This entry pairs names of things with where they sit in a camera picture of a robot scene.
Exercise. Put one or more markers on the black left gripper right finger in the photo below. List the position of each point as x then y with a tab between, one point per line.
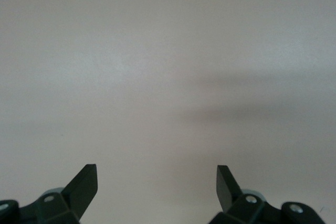
225	190

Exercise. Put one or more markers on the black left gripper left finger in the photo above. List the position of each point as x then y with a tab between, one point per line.
78	192

